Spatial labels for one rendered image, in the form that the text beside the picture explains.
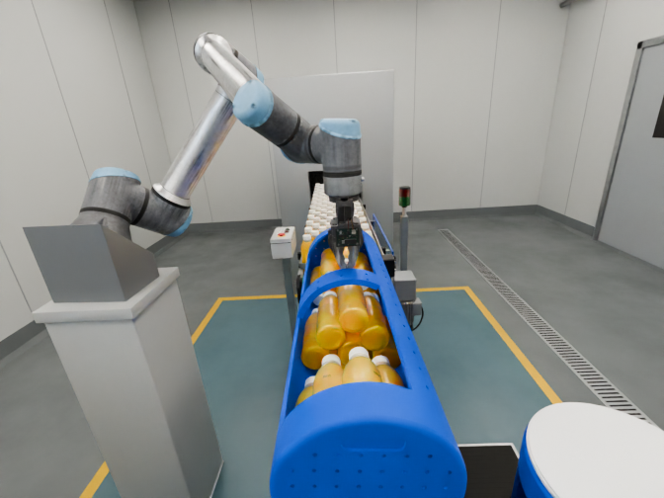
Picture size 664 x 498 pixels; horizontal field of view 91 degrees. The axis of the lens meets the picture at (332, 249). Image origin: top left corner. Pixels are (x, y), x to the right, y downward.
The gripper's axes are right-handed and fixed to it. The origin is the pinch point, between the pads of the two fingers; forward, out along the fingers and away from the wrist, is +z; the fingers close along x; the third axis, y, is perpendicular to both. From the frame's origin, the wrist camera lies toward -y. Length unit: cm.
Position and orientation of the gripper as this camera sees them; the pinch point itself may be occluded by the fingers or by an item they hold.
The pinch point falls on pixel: (347, 267)
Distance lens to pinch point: 86.4
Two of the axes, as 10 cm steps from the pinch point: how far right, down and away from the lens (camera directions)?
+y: 0.1, 3.5, -9.4
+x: 10.0, -0.6, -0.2
